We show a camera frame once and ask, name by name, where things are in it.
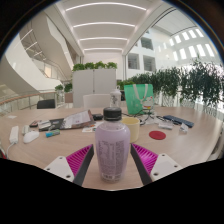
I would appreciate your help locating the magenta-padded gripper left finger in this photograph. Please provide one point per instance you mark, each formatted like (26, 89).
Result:
(78, 160)

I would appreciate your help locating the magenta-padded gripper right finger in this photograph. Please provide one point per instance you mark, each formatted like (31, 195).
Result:
(146, 160)

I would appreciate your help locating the purple drink bottle black cap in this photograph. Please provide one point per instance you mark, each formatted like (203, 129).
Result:
(112, 150)

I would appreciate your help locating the flat round red coaster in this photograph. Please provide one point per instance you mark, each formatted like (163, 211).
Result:
(157, 135)

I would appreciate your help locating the pale yellow mug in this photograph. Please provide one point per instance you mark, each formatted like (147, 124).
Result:
(134, 130)

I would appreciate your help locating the colourful sticker sheet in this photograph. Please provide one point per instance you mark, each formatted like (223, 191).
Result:
(89, 128)

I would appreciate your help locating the small teal marker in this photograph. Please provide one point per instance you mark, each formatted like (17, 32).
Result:
(52, 133)

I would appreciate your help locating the white paper card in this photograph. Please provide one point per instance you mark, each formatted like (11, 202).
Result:
(165, 125)

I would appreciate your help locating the printed paper booklet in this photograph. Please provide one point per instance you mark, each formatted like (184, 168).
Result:
(78, 119)

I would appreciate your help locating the black notebook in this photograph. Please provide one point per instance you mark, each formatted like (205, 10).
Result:
(53, 124)

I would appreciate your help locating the black power adapter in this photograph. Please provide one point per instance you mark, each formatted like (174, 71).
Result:
(98, 117)

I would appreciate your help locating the clear plastic packet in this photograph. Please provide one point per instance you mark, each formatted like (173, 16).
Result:
(183, 128)

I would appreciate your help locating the dark blue keyboard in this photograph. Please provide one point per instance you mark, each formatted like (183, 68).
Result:
(178, 121)

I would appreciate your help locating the white computer mouse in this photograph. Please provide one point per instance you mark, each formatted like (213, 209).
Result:
(31, 137)

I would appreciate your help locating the white chair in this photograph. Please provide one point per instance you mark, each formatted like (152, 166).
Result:
(95, 100)

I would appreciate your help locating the green tote bag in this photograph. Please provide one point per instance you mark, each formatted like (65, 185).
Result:
(136, 98)

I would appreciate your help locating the black chair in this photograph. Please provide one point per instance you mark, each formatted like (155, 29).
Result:
(46, 104)

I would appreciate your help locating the clear plastic tumbler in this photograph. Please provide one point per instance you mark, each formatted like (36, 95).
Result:
(115, 98)

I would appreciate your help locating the white power strip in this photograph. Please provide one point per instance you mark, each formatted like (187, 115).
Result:
(14, 134)

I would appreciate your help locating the small planter with plants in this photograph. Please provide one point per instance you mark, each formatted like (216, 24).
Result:
(68, 88)

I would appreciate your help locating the white cabinet with plants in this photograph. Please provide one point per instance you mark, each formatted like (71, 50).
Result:
(95, 88)

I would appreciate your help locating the glass railing wooden handrail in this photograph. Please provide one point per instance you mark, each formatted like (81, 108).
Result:
(20, 103)

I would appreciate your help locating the green hedge along railing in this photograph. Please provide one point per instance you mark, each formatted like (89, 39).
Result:
(193, 83)

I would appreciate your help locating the ceiling light strips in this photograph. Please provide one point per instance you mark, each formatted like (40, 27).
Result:
(103, 24)

